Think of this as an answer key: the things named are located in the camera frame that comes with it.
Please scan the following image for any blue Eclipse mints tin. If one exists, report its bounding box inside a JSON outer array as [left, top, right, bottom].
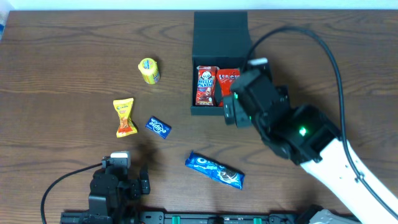
[[145, 116, 172, 139]]

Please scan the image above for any black open gift box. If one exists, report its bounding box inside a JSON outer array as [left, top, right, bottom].
[[190, 11, 252, 116]]

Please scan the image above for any blue Oreo cookie pack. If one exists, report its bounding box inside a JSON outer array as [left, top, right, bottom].
[[185, 152, 245, 190]]

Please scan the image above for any yellow orange snack packet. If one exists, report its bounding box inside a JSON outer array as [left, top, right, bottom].
[[113, 98, 137, 138]]

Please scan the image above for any yellow Mentos gum bottle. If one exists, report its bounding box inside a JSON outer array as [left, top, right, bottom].
[[138, 58, 160, 85]]

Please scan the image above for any red snack pouch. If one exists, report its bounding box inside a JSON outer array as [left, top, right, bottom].
[[216, 68, 241, 107]]

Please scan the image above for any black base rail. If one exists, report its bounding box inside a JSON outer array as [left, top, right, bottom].
[[60, 209, 359, 224]]

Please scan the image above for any red Hello Panda box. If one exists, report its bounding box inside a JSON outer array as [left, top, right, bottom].
[[195, 65, 219, 106]]

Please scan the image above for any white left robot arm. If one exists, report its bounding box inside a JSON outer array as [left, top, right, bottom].
[[78, 165, 150, 224]]

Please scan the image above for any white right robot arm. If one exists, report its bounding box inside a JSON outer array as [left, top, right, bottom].
[[223, 70, 397, 223]]

